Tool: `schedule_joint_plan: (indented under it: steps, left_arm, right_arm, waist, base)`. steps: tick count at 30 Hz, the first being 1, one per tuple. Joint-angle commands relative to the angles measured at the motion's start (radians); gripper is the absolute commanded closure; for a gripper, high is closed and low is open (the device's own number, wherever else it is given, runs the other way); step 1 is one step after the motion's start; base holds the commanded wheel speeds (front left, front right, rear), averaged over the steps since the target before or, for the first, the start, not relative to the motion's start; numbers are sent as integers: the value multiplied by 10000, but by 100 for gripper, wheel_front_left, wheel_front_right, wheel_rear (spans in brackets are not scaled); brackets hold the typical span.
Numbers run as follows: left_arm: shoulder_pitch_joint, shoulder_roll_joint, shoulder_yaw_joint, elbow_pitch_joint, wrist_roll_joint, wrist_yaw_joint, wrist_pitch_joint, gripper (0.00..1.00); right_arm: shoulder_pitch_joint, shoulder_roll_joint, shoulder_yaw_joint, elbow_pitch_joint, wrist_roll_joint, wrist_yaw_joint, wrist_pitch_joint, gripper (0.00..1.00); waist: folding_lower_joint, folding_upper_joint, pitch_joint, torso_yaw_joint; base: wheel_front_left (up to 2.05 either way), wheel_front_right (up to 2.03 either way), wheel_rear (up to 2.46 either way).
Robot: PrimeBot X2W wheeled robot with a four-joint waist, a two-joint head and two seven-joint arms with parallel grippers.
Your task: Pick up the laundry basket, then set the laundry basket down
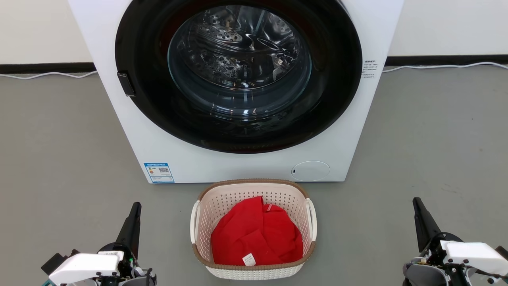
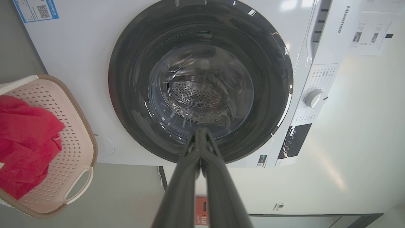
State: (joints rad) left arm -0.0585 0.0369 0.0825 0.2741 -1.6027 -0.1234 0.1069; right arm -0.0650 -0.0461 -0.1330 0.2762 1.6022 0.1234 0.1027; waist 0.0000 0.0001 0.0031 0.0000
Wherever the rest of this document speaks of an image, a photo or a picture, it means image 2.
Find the black washer display panel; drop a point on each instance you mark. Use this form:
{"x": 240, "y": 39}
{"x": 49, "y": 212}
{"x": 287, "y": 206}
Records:
{"x": 294, "y": 141}

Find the dark grey baseboard strip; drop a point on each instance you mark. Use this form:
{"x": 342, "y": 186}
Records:
{"x": 316, "y": 220}

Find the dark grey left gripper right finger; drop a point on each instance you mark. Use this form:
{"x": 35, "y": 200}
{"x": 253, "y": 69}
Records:
{"x": 224, "y": 196}

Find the white Hisense washing machine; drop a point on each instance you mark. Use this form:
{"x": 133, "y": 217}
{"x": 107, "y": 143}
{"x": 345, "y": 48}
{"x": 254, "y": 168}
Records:
{"x": 76, "y": 63}

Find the cream perforated laundry basket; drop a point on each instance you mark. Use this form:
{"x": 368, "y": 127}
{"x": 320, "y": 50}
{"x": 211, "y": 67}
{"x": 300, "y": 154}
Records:
{"x": 74, "y": 136}

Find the blue-framed energy label sticker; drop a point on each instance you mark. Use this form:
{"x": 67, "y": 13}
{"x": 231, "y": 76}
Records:
{"x": 34, "y": 11}

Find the white Hisense detergent drawer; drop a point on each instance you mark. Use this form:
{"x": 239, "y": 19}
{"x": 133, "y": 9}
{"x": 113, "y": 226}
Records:
{"x": 335, "y": 47}

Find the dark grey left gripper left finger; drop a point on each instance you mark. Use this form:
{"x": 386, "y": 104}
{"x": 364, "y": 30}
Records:
{"x": 180, "y": 196}

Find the round dark washing machine door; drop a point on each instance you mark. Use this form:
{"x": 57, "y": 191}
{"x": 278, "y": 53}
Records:
{"x": 133, "y": 95}

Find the red garment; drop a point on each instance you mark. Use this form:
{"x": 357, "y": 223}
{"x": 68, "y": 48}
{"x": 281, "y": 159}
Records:
{"x": 25, "y": 142}

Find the perforated steel washer drum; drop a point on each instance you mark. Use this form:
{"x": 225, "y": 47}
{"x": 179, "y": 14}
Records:
{"x": 196, "y": 93}

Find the small barcode sticker on washer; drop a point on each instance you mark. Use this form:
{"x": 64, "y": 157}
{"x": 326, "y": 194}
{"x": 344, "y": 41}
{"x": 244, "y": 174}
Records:
{"x": 262, "y": 161}

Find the orange box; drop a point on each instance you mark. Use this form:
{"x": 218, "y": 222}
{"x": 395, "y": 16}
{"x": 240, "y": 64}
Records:
{"x": 200, "y": 209}

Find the white round control knob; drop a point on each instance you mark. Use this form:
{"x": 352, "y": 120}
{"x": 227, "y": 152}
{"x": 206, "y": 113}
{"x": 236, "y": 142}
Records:
{"x": 315, "y": 98}

